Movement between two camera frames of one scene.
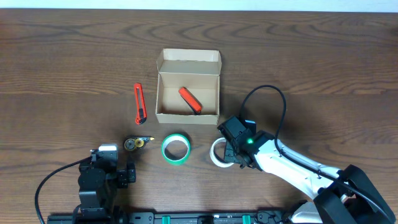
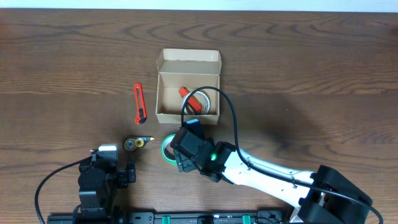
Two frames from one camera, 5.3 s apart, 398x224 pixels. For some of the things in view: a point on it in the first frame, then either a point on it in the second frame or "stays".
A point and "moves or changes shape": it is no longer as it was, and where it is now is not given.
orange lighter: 190,99 stays
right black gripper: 230,148 -> 181,160
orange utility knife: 140,111 stays
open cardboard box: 188,88 stays
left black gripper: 123,178 stays
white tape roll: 216,160 moves or changes shape
